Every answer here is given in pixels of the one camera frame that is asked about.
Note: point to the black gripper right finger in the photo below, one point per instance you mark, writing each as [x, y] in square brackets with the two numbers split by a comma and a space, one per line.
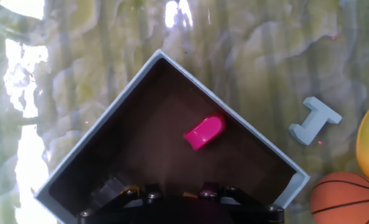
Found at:
[215, 192]

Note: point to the orange toy basketball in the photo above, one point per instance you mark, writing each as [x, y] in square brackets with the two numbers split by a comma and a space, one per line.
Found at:
[346, 199]

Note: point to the small grey toy block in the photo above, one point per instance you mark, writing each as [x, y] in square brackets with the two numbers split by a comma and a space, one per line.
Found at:
[315, 121]

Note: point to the green marble pattern mat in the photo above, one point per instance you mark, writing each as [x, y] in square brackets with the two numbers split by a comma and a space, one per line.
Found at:
[265, 46]

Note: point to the light blue gift box base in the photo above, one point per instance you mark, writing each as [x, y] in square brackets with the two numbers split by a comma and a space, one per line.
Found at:
[159, 102]

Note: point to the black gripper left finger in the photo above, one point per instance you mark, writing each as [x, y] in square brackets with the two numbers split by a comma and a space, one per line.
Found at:
[150, 193]

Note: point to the small pink toy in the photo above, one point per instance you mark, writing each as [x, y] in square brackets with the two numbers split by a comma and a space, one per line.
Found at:
[206, 130]

